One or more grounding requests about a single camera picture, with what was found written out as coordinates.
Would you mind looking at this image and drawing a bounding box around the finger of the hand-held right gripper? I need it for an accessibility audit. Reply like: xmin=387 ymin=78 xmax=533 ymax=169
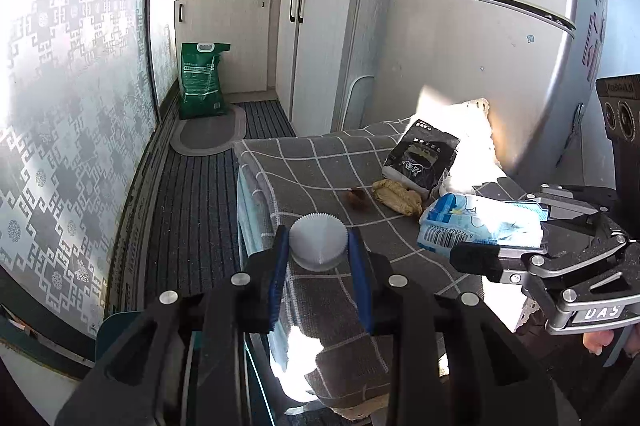
xmin=525 ymin=185 xmax=622 ymax=227
xmin=449 ymin=233 xmax=632 ymax=293

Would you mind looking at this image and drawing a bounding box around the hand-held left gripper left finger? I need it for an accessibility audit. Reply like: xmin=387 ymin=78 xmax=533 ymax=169
xmin=55 ymin=225 xmax=291 ymax=426

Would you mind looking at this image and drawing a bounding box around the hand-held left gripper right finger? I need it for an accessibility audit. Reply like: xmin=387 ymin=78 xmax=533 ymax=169
xmin=348 ymin=227 xmax=558 ymax=426

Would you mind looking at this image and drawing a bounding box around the blue white plastic packet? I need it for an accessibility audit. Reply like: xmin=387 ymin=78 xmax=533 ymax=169
xmin=417 ymin=192 xmax=550 ymax=253

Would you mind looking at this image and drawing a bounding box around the white ribbed bottle cap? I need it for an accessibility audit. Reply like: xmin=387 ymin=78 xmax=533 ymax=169
xmin=289 ymin=212 xmax=348 ymax=271

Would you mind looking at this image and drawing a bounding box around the yellow wrapper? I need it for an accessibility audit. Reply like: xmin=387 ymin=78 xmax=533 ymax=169
xmin=371 ymin=178 xmax=425 ymax=217

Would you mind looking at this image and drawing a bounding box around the black snack packet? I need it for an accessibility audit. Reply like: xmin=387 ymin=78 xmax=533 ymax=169
xmin=382 ymin=118 xmax=461 ymax=199

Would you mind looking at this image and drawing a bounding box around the person's right hand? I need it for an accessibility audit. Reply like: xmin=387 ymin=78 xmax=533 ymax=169
xmin=581 ymin=331 xmax=615 ymax=356

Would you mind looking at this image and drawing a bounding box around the light blue cloth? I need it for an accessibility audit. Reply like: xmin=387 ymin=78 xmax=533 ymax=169
xmin=236 ymin=166 xmax=291 ymax=372

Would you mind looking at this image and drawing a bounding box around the dark striped floor mat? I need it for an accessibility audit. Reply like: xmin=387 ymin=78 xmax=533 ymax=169
xmin=142 ymin=100 xmax=298 ymax=302

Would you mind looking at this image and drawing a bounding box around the grey checkered tablecloth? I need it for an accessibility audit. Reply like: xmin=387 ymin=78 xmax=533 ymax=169
xmin=234 ymin=118 xmax=541 ymax=419

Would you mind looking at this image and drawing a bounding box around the cream lace cloth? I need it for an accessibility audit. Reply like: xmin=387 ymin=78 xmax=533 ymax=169
xmin=415 ymin=96 xmax=506 ymax=179

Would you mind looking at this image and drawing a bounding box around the grey oval mat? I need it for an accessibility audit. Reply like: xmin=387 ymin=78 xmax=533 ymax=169
xmin=170 ymin=106 xmax=247 ymax=158

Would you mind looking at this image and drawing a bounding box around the silver refrigerator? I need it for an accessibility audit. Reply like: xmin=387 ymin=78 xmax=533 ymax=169
xmin=367 ymin=0 xmax=608 ymax=187

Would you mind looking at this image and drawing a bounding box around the green rice bag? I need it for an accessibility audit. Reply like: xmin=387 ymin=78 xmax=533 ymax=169
xmin=178 ymin=41 xmax=232 ymax=120

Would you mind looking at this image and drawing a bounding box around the tall white corner cabinet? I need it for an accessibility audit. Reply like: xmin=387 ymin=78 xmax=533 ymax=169
xmin=276 ymin=0 xmax=396 ymax=139

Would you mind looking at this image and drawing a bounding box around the white counter cabinet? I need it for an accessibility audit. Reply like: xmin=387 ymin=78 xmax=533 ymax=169
xmin=174 ymin=0 xmax=286 ymax=96

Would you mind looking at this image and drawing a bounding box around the patterned frosted glass door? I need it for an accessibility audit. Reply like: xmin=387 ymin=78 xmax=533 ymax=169
xmin=150 ymin=0 xmax=193 ymax=109
xmin=0 ymin=0 xmax=162 ymax=339

